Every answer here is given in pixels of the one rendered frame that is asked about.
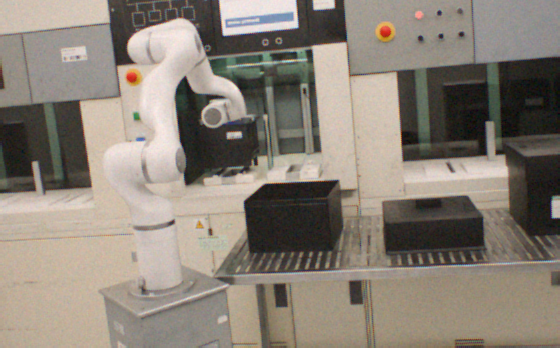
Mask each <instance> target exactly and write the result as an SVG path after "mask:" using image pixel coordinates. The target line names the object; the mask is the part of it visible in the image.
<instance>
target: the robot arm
mask: <svg viewBox="0 0 560 348"><path fill-rule="evenodd" d="M127 50H128V55H129V56H130V57H131V58H132V59H133V60H134V61H135V62H136V63H138V64H142V65H155V64H160V65H159V66H158V67H156V68H155V69H154V70H151V71H150V73H149V74H148V75H147V76H146V77H145V79H144V81H143V83H142V85H141V89H140V95H139V101H138V113H139V116H140V118H141V120H142V122H143V123H144V124H145V125H146V126H147V127H148V128H150V129H151V130H152V131H154V132H155V138H154V140H152V141H143V142H121V143H117V144H114V145H112V146H111V147H109V148H108V149H107V152H106V153H105V155H104V157H103V172H104V175H105V177H106V179H107V182H108V184H109V185H110V186H111V187H112V188H113V189H114V190H115V191H116V192H117V193H118V194H119V195H120V196H121V198H122V199H123V200H124V201H125V202H126V203H127V205H128V207H129V209H130V213H131V216H132V223H133V229H134V237H135V243H136V257H137V264H138V271H139V277H138V280H137V279H136V281H135V282H133V283H132V285H130V286H129V294H130V295H131V296H132V297H134V298H137V299H141V300H157V299H165V298H169V297H173V296H177V295H179V294H181V293H184V292H186V291H188V290H190V289H191V288H192V287H194V285H195V277H194V276H193V275H192V274H189V273H182V270H181V262H180V255H179V247H178V232H177V225H176V218H175V211H174V207H173V204H172V202H171V201H170V200H167V199H165V198H164V197H161V196H159V195H157V194H155V193H153V192H152V191H150V190H149V188H148V187H147V186H145V185H146V184H164V183H170V182H174V181H176V180H178V178H180V177H181V176H182V174H183V172H184V171H185V168H186V157H185V154H184V151H183V149H182V146H181V144H180V142H179V140H178V136H177V133H176V130H175V128H174V122H173V106H174V99H175V93H176V89H177V86H178V83H179V82H180V81H181V80H182V78H183V77H184V76H185V75H186V77H187V79H188V81H189V84H190V85H191V87H192V89H193V91H194V92H195V93H198V94H214V95H221V96H223V97H225V98H228V99H230V100H226V101H222V102H221V101H215V102H212V103H211V104H209V105H208V106H207V107H206V108H205V109H204V110H203V112H202V120H203V122H204V124H205V125H206V126H207V127H212V128H215V127H220V126H222V124H224V123H227V122H231V121H234V120H237V119H240V118H243V117H244V116H245V115H246V113H247V109H246V105H245V102H244V99H243V98H242V95H241V93H240V91H239V90H238V88H237V86H236V85H235V84H233V83H231V82H230V81H228V80H226V79H223V78H221V77H218V76H215V75H213V73H212V70H211V68H210V66H209V63H208V57H207V55H206V53H205V50H204V47H203V45H202V42H201V41H200V38H199V35H198V33H197V31H196V29H195V27H194V25H193V24H192V23H191V22H189V21H188V20H185V19H181V18H180V19H175V20H173V21H170V22H167V23H165V24H161V25H158V26H154V27H151V28H145V29H142V30H140V31H138V32H137V33H136V34H135V35H134V36H133V37H132V38H131V39H130V40H129V43H128V45H127Z"/></svg>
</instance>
